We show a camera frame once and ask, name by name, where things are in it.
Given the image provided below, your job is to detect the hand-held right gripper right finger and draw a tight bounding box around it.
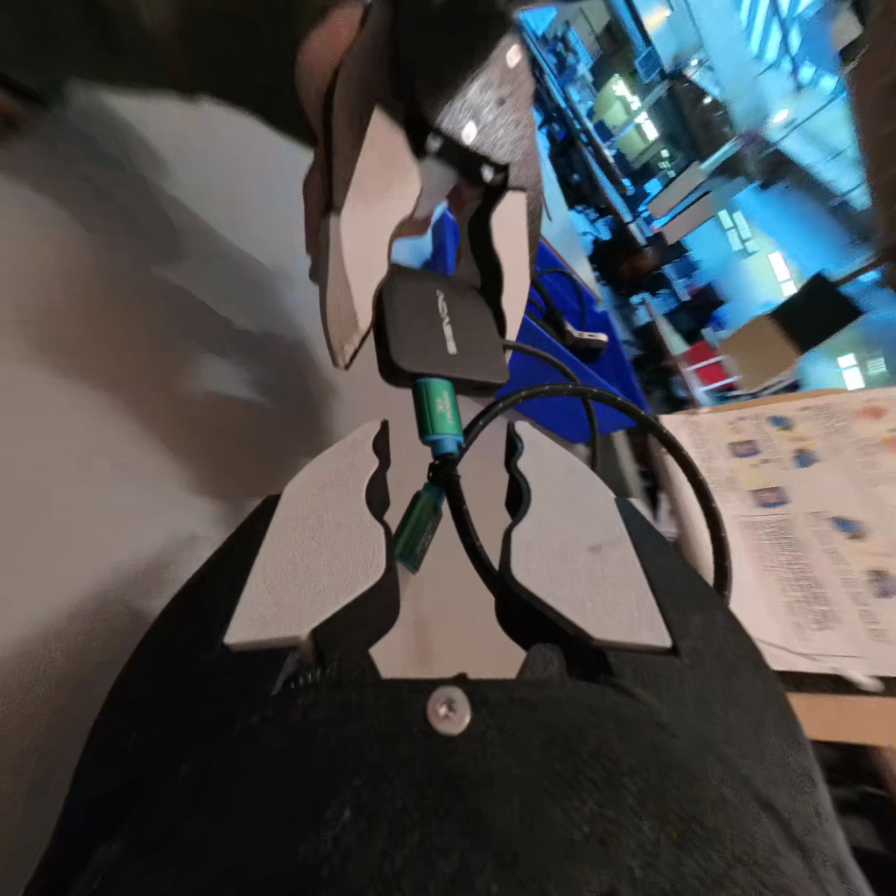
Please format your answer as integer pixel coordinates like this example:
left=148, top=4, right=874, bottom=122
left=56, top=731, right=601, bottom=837
left=496, top=420, right=674, bottom=653

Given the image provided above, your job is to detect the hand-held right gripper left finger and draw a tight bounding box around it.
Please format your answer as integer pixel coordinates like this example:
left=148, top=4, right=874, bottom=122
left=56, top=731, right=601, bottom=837
left=223, top=419, right=401, bottom=653

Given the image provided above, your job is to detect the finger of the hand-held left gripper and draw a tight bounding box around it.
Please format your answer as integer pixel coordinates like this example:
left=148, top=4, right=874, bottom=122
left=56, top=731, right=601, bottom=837
left=454, top=188, right=546, bottom=340
left=317, top=104, right=426, bottom=371

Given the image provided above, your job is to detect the blue plastic bin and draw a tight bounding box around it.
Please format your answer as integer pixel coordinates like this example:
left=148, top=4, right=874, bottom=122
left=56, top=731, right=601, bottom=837
left=419, top=209, right=653, bottom=445

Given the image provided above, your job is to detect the person's left hand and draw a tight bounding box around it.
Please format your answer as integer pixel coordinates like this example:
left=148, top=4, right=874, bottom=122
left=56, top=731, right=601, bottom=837
left=294, top=0, right=370, bottom=282

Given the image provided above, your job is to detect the green plug braided cable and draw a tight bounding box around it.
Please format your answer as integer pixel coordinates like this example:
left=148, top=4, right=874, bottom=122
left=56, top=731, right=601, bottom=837
left=391, top=378, right=734, bottom=611

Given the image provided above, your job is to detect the printed instruction sheet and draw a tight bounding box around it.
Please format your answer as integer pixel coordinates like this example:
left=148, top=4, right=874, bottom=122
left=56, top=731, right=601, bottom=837
left=659, top=388, right=896, bottom=681

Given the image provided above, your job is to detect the grey desk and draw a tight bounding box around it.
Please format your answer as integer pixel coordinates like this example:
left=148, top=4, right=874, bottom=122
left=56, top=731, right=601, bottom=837
left=0, top=80, right=604, bottom=896

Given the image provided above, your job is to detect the black video switch box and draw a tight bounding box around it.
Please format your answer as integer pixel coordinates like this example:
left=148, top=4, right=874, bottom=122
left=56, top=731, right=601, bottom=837
left=373, top=263, right=511, bottom=388

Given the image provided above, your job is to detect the thin black cable silver plug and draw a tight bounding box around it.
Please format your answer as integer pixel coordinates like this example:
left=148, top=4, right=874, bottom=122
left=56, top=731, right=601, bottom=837
left=500, top=268, right=610, bottom=471

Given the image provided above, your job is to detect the tan and black board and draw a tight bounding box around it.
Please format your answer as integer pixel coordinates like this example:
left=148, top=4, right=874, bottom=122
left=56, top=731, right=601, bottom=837
left=720, top=272, right=863, bottom=394

